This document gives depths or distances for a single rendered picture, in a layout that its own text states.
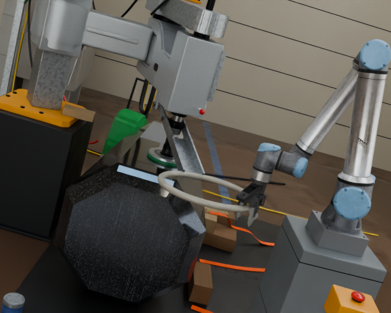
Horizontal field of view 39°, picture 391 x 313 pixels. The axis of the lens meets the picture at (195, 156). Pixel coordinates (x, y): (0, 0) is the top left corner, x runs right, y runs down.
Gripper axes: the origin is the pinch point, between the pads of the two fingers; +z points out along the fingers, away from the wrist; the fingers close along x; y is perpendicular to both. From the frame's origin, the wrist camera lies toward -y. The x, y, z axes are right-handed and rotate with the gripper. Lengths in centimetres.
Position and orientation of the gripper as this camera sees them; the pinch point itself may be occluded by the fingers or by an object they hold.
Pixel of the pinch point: (242, 221)
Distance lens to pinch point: 251.2
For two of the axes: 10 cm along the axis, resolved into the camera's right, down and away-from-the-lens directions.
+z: -2.8, 9.3, 2.2
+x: -7.4, -3.5, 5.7
